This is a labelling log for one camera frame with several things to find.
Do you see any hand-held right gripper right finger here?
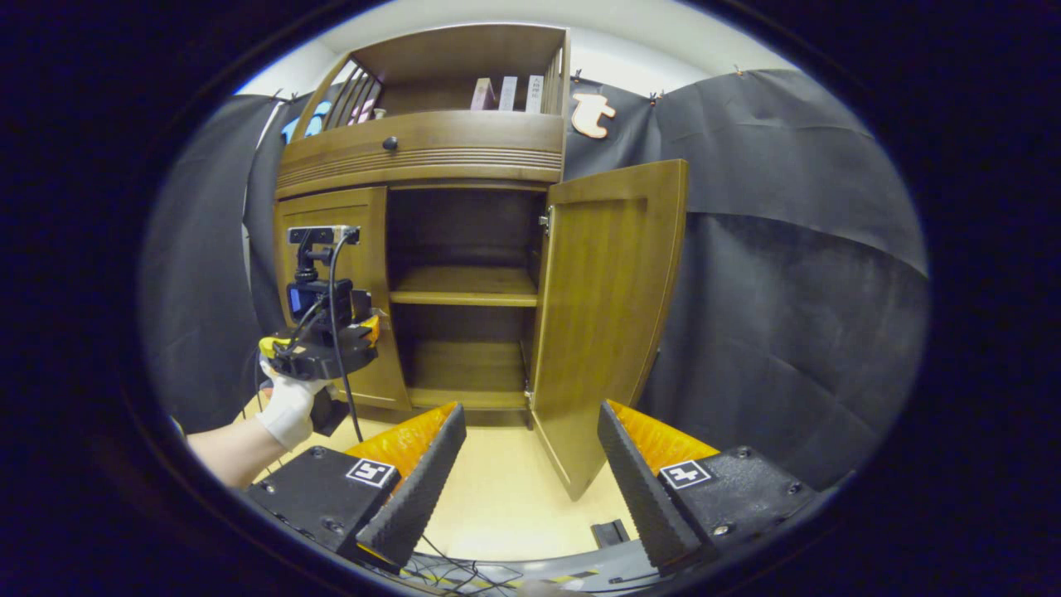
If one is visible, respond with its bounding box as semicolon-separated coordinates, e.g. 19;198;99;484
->
597;400;821;573

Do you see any black backdrop cloth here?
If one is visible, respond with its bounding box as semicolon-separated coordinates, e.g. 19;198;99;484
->
141;68;929;490

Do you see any wooden cabinet inner shelf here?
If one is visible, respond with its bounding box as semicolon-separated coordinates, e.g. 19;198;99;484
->
390;265;540;308

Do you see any wooden double-door shoe cabinet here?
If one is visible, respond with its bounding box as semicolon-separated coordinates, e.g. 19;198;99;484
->
274;23;573;428

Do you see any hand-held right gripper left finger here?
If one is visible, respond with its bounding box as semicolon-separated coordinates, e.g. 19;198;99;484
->
245;402;468;573

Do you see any black camera cable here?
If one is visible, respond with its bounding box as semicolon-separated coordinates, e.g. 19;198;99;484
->
326;235;366;444

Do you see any wooden cabinet drawer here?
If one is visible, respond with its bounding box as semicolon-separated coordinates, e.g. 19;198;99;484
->
276;110;566;200

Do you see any wooden cabinet door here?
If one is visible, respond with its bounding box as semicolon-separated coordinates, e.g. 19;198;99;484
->
529;159;689;501
274;187;411;411

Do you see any black cable bundle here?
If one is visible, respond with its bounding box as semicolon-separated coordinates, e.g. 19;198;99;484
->
398;535;531;595

